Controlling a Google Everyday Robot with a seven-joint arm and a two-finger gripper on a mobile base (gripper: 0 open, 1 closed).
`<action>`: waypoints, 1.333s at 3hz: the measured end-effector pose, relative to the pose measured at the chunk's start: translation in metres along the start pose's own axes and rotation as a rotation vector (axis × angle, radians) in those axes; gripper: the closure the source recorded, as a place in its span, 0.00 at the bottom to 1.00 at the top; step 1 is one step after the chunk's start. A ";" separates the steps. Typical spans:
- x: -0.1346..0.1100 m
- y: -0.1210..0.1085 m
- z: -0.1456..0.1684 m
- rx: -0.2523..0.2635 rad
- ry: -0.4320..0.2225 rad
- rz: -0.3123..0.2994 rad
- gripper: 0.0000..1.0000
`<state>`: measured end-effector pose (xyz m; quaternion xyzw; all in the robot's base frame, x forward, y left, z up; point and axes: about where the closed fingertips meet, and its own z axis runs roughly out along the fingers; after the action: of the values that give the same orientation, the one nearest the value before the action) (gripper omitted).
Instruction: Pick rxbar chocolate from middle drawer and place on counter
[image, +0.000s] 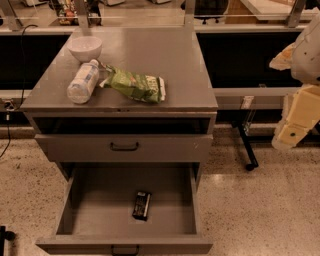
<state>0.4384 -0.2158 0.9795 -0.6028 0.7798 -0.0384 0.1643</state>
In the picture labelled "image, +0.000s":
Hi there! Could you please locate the black drawer handle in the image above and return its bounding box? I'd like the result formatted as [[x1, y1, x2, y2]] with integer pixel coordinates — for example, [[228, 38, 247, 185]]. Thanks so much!
[[111, 245, 140, 256], [110, 142, 139, 152]]

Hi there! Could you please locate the grey drawer cabinet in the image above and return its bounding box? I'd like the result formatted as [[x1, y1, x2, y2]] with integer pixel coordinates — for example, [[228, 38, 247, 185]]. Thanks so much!
[[22, 27, 217, 177]]

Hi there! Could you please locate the clear plastic water bottle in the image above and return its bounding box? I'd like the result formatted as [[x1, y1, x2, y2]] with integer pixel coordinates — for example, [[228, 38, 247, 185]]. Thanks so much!
[[67, 59, 99, 104]]

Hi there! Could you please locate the black wheeled stand leg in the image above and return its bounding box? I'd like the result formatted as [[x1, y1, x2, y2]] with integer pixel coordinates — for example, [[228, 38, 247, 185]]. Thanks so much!
[[231, 121, 259, 171]]

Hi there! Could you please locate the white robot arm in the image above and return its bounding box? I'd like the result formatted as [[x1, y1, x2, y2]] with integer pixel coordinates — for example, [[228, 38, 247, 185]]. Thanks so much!
[[269, 14, 320, 150]]

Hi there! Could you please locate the green chip bag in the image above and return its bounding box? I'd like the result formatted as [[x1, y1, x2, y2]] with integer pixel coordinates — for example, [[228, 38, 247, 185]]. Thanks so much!
[[100, 65, 166, 103]]

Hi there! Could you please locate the black middle drawer handle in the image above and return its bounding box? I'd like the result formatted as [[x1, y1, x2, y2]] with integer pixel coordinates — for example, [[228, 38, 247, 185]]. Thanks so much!
[[111, 245, 140, 256]]

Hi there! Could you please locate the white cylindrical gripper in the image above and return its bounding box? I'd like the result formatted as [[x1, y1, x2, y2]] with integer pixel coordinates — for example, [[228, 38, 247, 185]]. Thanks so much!
[[271, 84, 320, 149]]

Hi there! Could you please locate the grey open middle drawer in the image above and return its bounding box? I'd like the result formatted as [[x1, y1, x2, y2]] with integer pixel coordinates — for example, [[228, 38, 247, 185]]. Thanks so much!
[[36, 164, 212, 255]]

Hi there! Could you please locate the black top drawer handle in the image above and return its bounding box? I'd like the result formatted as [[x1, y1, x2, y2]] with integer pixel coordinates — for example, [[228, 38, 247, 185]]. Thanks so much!
[[110, 142, 139, 152]]

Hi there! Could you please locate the black cable on left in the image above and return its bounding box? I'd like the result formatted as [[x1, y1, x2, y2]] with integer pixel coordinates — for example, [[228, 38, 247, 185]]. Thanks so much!
[[0, 23, 39, 159]]

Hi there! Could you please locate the white ceramic bowl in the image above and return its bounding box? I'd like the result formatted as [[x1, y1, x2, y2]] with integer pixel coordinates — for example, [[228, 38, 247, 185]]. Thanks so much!
[[67, 36, 102, 63]]

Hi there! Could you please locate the black object at floor left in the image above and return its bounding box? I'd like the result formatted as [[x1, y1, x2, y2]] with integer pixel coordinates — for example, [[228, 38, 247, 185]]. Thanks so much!
[[0, 226, 16, 256]]

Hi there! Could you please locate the grey top drawer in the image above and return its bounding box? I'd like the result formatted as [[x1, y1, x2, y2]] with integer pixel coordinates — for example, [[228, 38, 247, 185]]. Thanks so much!
[[36, 117, 212, 162]]

